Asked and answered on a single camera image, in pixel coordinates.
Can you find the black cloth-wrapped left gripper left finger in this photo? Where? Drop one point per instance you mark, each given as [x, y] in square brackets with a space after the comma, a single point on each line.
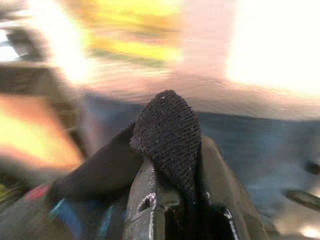
[142, 185]

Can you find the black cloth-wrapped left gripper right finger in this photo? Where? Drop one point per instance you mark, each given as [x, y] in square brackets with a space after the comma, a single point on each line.
[175, 135]

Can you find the black garment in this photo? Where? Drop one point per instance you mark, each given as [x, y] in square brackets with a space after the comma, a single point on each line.
[105, 170]

